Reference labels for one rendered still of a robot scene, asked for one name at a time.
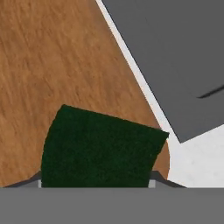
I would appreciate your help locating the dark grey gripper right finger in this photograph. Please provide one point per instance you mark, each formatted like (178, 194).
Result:
(157, 179)

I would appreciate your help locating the grey cupboard panel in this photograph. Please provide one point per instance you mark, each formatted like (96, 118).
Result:
(175, 58)

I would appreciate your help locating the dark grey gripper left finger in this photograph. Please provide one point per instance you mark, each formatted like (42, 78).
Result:
(35, 180)

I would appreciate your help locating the dark green sponge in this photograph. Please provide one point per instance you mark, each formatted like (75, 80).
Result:
(102, 148)

